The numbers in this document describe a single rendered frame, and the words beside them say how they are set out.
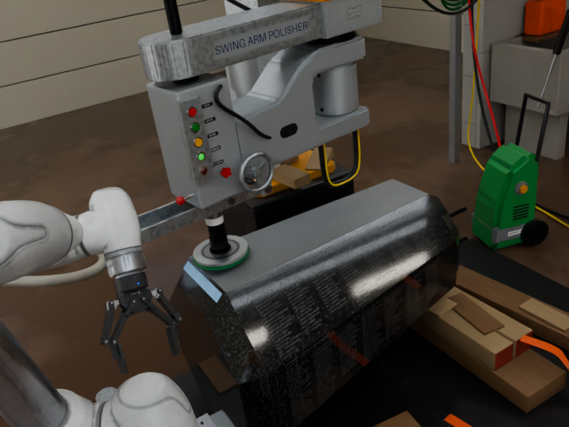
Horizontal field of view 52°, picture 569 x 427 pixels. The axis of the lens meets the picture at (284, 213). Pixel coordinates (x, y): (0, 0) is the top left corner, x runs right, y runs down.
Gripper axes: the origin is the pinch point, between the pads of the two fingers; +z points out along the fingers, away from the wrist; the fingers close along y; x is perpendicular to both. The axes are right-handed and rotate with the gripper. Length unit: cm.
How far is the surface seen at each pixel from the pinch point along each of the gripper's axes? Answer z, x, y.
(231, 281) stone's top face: -12, -51, -61
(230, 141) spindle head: -58, -28, -60
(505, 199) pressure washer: -15, -48, -256
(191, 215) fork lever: -38, -46, -49
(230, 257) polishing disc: -21, -52, -64
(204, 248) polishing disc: -27, -64, -62
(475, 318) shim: 34, -32, -172
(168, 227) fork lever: -36, -47, -39
